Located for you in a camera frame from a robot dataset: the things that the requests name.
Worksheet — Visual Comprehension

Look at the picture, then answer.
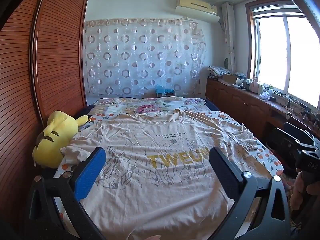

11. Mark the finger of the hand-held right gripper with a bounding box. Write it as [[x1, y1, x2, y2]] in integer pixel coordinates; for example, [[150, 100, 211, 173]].
[[283, 122, 316, 145]]

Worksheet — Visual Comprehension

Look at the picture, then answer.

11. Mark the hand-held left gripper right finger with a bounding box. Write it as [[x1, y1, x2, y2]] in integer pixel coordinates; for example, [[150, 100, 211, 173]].
[[209, 146, 292, 240]]

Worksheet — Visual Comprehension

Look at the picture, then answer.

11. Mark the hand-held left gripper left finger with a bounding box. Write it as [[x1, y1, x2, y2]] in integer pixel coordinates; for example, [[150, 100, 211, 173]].
[[27, 146, 108, 240]]

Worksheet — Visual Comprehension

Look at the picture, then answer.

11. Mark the beige printed t-shirt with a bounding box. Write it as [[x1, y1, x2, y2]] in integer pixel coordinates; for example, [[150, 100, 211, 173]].
[[60, 109, 258, 240]]

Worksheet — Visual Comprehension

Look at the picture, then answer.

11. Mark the person's right hand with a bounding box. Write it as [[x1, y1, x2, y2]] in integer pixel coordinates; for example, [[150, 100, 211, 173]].
[[289, 168, 320, 212]]

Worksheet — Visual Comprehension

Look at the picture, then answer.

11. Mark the black chair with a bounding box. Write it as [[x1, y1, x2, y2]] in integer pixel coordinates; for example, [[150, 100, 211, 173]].
[[266, 127, 298, 155]]

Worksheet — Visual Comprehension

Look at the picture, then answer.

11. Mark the orange fruit print bed sheet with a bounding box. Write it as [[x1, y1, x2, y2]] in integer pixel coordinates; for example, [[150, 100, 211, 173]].
[[54, 110, 283, 240]]

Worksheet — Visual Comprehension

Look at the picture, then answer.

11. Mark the yellow plush toy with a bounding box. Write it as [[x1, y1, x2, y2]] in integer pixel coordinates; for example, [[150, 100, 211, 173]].
[[32, 110, 92, 168]]

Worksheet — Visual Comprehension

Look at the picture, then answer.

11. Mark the long wooden cabinet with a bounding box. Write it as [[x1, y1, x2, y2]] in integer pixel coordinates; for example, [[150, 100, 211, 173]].
[[205, 76, 320, 140]]

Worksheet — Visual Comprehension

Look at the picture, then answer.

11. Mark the bed with floral quilt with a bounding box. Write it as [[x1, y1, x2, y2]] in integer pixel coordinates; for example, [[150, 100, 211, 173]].
[[75, 97, 220, 120]]

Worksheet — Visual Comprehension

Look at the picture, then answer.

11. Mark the window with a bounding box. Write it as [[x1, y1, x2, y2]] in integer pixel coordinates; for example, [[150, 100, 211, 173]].
[[246, 4, 320, 108]]

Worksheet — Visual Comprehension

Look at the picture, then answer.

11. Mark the pink floral quilt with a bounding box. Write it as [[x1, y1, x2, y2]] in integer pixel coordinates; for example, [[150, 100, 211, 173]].
[[94, 96, 208, 120]]

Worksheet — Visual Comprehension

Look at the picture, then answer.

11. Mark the cardboard box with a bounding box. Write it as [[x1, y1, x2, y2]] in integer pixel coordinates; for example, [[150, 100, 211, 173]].
[[221, 74, 238, 85]]

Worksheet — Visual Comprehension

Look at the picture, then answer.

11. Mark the stack of folded cloths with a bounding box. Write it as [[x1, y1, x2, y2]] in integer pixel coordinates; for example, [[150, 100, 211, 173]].
[[207, 65, 232, 78]]

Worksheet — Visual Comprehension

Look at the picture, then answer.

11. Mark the blue cloth bundle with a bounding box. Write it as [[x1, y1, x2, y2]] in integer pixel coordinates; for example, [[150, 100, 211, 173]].
[[154, 84, 175, 97]]

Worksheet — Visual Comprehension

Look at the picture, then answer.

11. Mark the white window curtain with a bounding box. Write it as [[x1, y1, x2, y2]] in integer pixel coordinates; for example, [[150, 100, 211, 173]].
[[221, 2, 237, 75]]

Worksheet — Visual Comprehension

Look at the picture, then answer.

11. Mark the brown slatted wooden wardrobe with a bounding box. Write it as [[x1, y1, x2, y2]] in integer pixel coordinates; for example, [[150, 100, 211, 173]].
[[0, 0, 89, 230]]

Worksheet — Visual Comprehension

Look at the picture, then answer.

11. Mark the sheer circle-patterned curtain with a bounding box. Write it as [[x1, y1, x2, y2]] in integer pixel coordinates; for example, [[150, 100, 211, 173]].
[[84, 17, 208, 98]]

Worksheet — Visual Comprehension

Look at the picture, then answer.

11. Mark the cream wall air conditioner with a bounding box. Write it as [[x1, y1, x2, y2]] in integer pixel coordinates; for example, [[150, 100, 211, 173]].
[[175, 0, 220, 22]]

